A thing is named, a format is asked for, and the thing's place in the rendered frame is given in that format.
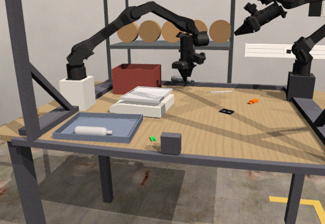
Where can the dark grey rectangular buckle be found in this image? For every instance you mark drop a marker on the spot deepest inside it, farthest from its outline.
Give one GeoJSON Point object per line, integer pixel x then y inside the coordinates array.
{"type": "Point", "coordinates": [226, 111]}

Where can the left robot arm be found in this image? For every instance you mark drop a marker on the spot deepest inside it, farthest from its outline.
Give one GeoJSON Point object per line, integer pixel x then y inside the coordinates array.
{"type": "Point", "coordinates": [83, 50]}

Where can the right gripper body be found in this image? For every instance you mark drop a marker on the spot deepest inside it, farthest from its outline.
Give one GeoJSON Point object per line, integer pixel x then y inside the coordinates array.
{"type": "Point", "coordinates": [261, 19]}

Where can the grey bottle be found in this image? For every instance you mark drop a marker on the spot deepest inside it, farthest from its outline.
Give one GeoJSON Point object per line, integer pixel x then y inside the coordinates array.
{"type": "Point", "coordinates": [179, 79]}

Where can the red open box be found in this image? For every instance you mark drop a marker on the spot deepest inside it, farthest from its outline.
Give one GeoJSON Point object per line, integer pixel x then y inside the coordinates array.
{"type": "Point", "coordinates": [125, 79]}

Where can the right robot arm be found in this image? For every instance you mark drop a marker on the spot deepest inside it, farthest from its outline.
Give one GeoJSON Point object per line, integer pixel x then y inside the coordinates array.
{"type": "Point", "coordinates": [302, 46]}

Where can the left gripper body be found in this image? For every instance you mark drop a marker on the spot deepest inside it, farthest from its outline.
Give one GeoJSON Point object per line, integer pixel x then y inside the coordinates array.
{"type": "Point", "coordinates": [181, 64]}

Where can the dark grey metal post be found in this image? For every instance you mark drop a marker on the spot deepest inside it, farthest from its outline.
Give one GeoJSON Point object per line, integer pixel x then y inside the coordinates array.
{"type": "Point", "coordinates": [25, 71]}

